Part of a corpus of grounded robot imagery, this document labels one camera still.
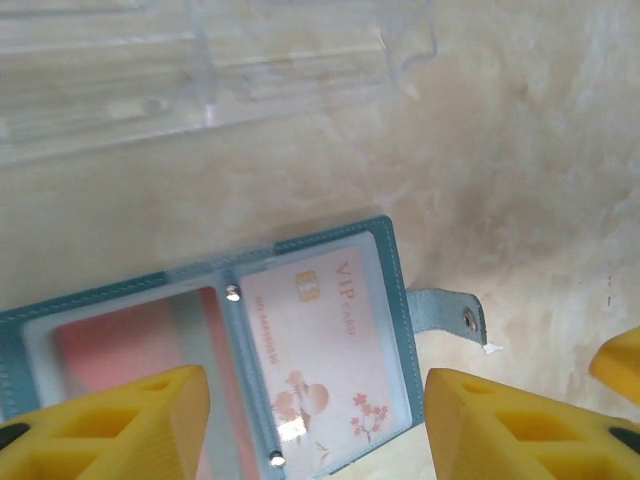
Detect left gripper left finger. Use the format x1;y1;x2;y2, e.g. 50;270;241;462
0;364;211;480

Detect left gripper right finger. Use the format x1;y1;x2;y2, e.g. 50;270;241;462
423;368;640;480

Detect red plastic card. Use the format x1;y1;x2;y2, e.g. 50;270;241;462
52;285;261;480

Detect blue leather card holder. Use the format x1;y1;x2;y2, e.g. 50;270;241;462
0;214;489;480

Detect white floral VIP card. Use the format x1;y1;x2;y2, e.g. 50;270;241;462
239;244;414;480

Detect clear acrylic tiered organizer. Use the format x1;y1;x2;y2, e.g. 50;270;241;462
0;0;441;166

